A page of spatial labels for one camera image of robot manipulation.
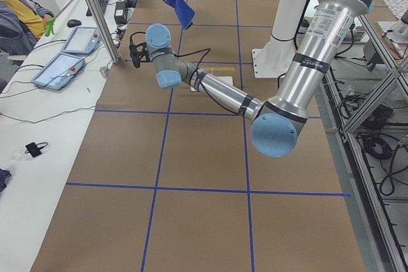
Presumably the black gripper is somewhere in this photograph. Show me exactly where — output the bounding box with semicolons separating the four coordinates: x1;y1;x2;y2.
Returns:
129;36;147;68

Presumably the blue towel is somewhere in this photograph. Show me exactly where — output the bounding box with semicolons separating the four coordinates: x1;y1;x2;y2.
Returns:
163;0;196;30

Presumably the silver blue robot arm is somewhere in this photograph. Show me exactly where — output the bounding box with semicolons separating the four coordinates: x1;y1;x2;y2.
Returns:
129;0;374;157

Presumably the wooden towel rack white base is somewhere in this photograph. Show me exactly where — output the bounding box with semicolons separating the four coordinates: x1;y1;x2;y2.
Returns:
190;69;233;93

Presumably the black power adapter box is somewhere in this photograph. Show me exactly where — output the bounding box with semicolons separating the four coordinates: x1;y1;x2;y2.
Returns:
114;1;128;25

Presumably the far teach pendant tablet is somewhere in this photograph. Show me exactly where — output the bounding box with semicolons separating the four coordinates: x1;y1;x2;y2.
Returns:
61;26;100;55

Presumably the teach pendant tablet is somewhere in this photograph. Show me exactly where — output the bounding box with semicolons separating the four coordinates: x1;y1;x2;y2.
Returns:
31;52;85;90
61;26;100;55

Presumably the black computer mouse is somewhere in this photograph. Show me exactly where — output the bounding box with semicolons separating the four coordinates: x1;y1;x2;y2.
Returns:
66;19;82;28

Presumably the near teach pendant tablet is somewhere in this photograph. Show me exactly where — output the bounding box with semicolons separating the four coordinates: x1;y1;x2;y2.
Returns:
31;52;85;90

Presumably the green plastic clamp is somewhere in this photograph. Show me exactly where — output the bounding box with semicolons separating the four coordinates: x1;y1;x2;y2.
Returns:
44;18;55;37

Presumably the person in yellow shirt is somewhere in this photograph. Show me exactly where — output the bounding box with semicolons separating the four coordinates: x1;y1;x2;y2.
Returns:
1;0;54;55

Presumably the brown paper table cover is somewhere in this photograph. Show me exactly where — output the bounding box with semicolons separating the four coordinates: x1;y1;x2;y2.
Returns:
30;0;367;272

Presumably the clear plastic bag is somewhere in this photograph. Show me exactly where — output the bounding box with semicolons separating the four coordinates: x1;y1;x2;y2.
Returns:
11;147;33;162

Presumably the black cable on table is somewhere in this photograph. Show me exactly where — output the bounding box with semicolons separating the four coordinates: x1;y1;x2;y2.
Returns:
0;77;97;124

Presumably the aluminium frame post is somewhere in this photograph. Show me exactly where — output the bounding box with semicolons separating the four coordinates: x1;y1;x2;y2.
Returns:
85;0;120;64

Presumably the small black device with cable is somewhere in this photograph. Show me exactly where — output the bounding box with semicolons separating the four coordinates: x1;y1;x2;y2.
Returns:
25;141;49;158

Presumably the aluminium frame rack right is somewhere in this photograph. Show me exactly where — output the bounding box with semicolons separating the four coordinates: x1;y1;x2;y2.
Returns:
318;7;407;271

